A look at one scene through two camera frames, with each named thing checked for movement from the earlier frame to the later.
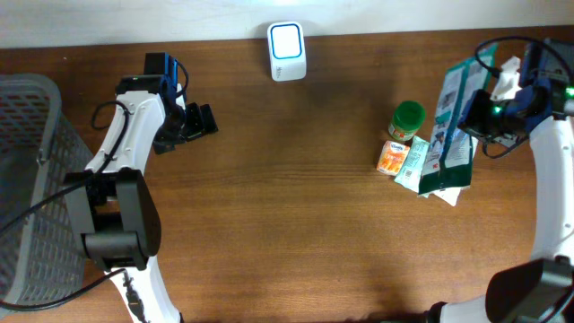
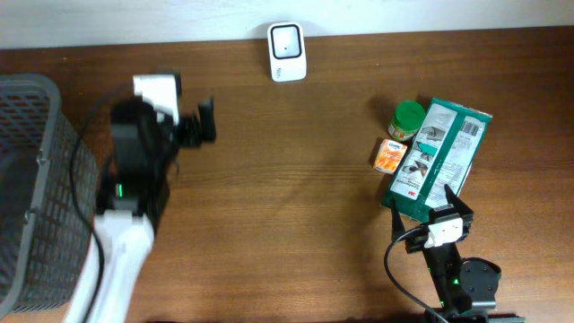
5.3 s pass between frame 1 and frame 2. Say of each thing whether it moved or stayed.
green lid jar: stayed
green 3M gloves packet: moved
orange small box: stayed
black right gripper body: moved
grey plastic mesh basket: stayed
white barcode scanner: stayed
